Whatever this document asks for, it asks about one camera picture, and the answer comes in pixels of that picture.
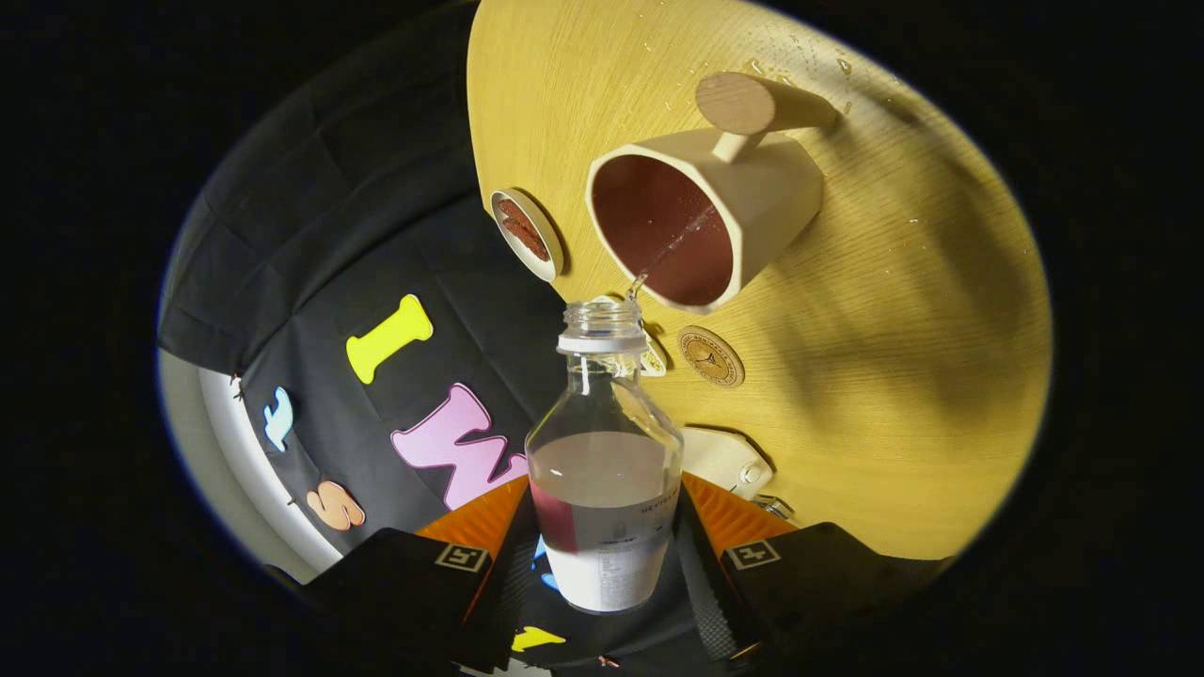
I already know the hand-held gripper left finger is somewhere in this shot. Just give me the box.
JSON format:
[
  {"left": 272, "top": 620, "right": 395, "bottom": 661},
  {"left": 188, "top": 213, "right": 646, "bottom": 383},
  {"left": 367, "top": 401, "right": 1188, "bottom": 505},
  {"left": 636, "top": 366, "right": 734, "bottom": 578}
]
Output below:
[{"left": 301, "top": 475, "right": 542, "bottom": 673}]

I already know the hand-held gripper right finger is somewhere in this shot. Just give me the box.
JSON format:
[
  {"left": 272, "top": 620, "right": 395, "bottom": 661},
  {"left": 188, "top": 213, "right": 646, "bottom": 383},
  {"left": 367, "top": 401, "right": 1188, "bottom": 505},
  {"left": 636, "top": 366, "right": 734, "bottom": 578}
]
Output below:
[{"left": 673, "top": 473, "right": 951, "bottom": 664}]

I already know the clear juice bottle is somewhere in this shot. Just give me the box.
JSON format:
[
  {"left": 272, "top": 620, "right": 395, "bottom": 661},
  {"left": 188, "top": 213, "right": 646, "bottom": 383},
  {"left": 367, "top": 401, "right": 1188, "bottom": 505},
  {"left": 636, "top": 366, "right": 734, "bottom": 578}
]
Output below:
[{"left": 525, "top": 299, "right": 685, "bottom": 614}]

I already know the round cork coaster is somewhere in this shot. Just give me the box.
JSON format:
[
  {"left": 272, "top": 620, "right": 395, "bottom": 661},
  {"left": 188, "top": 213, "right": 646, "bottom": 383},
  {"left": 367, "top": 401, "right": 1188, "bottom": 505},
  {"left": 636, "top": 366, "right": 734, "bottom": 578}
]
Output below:
[{"left": 676, "top": 325, "right": 746, "bottom": 388}]

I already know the beige cup with wooden handle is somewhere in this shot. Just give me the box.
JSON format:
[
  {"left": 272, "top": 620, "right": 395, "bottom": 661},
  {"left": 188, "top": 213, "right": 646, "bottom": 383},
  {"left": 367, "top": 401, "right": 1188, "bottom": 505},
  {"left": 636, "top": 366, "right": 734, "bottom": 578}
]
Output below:
[{"left": 585, "top": 72, "right": 840, "bottom": 315}]

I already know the white toaster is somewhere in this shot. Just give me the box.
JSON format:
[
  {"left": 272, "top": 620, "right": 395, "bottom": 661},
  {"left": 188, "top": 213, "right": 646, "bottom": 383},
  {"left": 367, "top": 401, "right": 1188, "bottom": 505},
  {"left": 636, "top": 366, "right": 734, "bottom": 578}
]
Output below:
[{"left": 682, "top": 426, "right": 774, "bottom": 499}]

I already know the wooden table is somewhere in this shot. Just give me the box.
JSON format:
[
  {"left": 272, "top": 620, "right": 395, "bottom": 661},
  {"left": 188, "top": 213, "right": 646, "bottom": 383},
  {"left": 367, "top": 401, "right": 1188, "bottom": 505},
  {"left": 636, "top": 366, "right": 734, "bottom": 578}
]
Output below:
[{"left": 467, "top": 0, "right": 1054, "bottom": 560}]

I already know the white round plate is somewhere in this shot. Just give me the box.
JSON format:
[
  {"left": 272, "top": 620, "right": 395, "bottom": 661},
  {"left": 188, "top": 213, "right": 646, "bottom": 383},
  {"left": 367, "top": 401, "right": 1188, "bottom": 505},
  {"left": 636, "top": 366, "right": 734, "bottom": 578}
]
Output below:
[{"left": 489, "top": 189, "right": 565, "bottom": 283}]

